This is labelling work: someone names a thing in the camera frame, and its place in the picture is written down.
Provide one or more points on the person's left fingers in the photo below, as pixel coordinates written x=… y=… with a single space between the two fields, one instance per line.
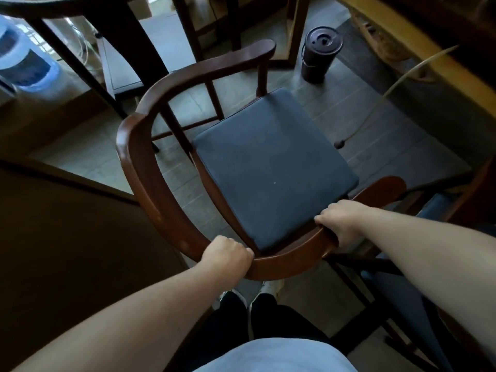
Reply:
x=237 y=247

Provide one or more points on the person's right forearm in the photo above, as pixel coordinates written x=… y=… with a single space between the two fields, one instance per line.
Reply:
x=434 y=263

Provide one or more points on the person's light blue shirt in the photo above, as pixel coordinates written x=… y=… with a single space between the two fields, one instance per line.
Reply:
x=273 y=355

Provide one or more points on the person's left white shoe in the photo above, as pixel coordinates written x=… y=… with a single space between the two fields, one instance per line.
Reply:
x=228 y=297

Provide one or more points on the dark wooden stool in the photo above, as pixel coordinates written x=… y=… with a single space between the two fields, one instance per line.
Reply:
x=232 y=27

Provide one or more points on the person's left forearm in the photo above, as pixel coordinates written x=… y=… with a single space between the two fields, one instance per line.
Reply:
x=128 y=321

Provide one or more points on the person's right fingers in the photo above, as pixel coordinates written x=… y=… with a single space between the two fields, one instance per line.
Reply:
x=327 y=217

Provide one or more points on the yellow wooden table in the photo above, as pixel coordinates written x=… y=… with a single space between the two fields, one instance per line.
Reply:
x=430 y=54

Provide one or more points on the brown wooden armchair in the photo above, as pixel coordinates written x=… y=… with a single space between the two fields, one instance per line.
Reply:
x=162 y=197

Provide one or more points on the dark wooden table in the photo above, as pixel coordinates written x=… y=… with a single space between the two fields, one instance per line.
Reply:
x=116 y=38

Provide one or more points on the black cylindrical bin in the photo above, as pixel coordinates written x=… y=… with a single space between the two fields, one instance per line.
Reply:
x=319 y=54

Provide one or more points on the person's white shoe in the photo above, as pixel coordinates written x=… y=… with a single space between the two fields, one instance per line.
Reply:
x=228 y=297
x=267 y=290

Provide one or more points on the person's left hand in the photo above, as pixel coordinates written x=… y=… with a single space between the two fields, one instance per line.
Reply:
x=226 y=258

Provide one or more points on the blue water jug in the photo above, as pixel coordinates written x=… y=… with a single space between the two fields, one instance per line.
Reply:
x=25 y=61

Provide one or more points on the person's right white shoe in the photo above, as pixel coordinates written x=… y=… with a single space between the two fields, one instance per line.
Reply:
x=267 y=290

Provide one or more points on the person's right hand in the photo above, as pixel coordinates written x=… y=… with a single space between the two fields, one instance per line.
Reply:
x=341 y=220

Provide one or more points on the dark blue seat cushion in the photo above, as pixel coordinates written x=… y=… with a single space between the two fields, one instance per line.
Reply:
x=271 y=166

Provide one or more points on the dark wooden cabinet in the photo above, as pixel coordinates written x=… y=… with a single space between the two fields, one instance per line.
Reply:
x=69 y=259

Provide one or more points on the person's black trousers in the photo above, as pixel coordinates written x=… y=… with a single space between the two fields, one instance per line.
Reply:
x=255 y=325

